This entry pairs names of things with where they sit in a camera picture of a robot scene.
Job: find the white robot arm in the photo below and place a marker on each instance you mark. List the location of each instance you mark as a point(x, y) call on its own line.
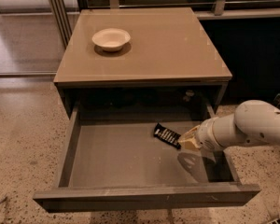
point(253, 123)

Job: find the grey drawer cabinet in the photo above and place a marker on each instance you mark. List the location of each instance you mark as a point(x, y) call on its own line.
point(168, 47)

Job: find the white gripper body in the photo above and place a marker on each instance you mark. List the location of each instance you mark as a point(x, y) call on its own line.
point(204, 137)

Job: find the black rxbar chocolate bar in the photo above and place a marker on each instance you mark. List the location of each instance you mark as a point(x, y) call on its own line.
point(167, 136)

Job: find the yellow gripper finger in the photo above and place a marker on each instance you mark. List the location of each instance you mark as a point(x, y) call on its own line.
point(189, 134)
point(189, 145)

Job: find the white ceramic bowl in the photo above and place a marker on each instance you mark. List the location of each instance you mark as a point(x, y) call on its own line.
point(111, 39)

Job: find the open grey top drawer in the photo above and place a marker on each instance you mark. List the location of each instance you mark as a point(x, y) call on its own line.
point(112, 161)

